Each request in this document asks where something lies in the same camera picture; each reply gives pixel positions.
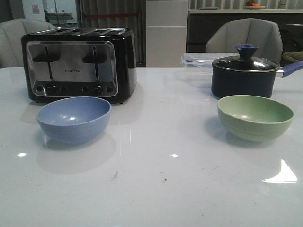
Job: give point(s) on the blue bowl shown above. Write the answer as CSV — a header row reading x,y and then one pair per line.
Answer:
x,y
74,120

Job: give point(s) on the green bowl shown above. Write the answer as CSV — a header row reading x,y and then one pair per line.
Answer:
x,y
254,118

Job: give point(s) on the clear plastic food container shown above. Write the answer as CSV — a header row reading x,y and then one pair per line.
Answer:
x,y
198,67

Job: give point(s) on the black chrome four-slot toaster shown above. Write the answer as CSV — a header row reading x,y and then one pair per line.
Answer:
x,y
68,62

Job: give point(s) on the dark blue saucepan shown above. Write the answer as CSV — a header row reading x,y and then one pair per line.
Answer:
x,y
227,82

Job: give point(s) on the white cabinet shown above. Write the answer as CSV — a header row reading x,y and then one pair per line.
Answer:
x,y
166,32

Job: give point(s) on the grey armchair right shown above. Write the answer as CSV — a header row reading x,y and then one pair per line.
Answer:
x,y
263,33

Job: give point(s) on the grey armchair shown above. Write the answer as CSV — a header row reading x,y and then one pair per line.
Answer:
x,y
263,33
11,33

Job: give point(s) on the glass pot lid blue knob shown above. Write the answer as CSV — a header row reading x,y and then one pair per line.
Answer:
x,y
245,61

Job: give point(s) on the fruit bowl on counter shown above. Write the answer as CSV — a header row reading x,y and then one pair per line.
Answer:
x,y
252,5

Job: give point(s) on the grey armchair left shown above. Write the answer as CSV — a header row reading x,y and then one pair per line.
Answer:
x,y
11,33

